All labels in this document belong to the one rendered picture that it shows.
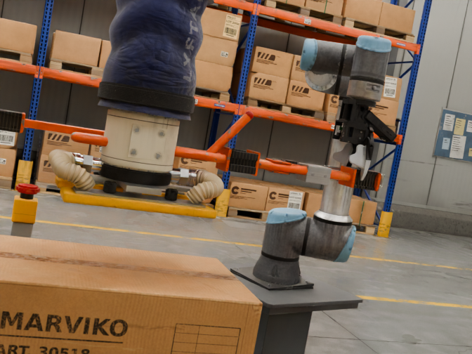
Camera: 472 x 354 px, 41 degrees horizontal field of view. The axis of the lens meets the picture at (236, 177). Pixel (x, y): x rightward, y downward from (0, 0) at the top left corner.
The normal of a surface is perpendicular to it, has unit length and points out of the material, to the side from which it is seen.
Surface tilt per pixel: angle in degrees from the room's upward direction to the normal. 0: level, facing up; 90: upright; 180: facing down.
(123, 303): 90
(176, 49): 73
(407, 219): 90
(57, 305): 90
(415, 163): 90
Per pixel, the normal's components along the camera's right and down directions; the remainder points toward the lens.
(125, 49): -0.51, -0.27
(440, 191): 0.31, 0.14
